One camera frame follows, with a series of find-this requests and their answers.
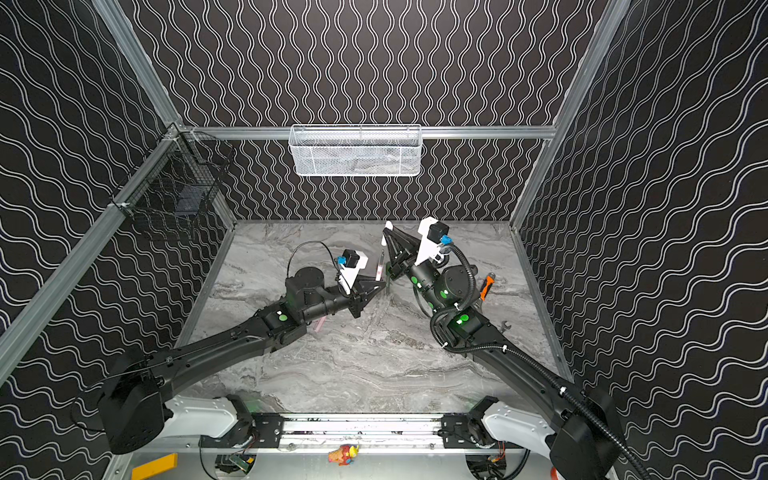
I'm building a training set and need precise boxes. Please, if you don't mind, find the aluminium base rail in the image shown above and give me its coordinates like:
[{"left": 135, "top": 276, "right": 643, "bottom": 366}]
[{"left": 230, "top": 405, "right": 552, "bottom": 455}]

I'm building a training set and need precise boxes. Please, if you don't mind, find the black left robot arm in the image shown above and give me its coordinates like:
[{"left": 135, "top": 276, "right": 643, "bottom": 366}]
[{"left": 97, "top": 267, "right": 386, "bottom": 454}]

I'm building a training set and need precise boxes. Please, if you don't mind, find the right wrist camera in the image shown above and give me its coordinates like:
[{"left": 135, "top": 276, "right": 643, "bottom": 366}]
[{"left": 414, "top": 217, "right": 452, "bottom": 266}]

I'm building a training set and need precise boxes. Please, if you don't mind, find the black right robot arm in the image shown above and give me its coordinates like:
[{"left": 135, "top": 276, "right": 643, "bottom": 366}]
[{"left": 383, "top": 221, "right": 650, "bottom": 479}]

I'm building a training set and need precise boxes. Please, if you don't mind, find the red yellow toy figure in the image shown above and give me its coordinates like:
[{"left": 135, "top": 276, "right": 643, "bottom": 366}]
[{"left": 327, "top": 445, "right": 359, "bottom": 466}]

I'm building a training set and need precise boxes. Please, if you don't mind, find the black wire basket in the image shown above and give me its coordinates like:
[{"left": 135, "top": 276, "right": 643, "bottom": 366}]
[{"left": 117, "top": 132, "right": 235, "bottom": 243}]

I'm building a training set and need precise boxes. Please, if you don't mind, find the white wire mesh basket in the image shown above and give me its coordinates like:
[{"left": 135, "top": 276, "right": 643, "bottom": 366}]
[{"left": 288, "top": 124, "right": 424, "bottom": 177}]

